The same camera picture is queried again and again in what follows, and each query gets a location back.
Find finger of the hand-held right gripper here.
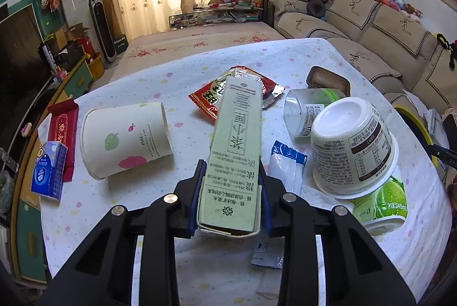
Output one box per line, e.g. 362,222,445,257
428,144,457,169

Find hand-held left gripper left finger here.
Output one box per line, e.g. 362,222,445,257
36,159,208,306

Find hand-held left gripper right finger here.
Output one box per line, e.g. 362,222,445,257
259,160,418,306

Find black bin yellow rim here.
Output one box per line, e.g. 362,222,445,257
393,104,441,185

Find small white sachet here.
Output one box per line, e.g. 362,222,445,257
250,237,286,270

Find blue white sachet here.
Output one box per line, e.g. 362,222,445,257
268,140,308,194

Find green drink can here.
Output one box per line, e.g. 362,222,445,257
348,176,408,237

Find pale green carton box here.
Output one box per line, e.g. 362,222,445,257
196,77,264,237

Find white instant food bowl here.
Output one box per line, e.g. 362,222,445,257
309,97,400,200

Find white paper cup leaf print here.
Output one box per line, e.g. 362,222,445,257
79,102,174,180

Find clear plastic cup green label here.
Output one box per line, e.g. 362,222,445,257
284,88,347,139

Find red snack wrapper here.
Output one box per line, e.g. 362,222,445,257
188,66,285,120

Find brown rectangular tin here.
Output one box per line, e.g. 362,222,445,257
306,66,351,97

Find beige sofa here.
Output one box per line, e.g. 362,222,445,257
268,0,457,121

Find blue tissue pack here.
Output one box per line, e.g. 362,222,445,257
30,140,68,202

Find red flat packet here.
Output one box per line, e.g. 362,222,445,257
47,100,79,183

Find white dotted tablecloth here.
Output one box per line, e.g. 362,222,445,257
41,38,453,306

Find yellow green tv cabinet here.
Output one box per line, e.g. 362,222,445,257
11,53,93,285

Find floral rug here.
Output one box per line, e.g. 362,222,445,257
107,22,286,82

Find small green box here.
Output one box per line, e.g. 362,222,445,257
113,34,131,57

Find clear plastic bag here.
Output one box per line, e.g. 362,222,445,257
0,170,17,214

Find glass coffee table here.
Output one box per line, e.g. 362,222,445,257
169,1,263,30

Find black white tower fan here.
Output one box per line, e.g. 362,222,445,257
88,0,118,69

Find open cardboard boxes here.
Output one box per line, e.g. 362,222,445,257
45,23,95,71

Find black television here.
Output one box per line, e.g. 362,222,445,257
0,4,54,164

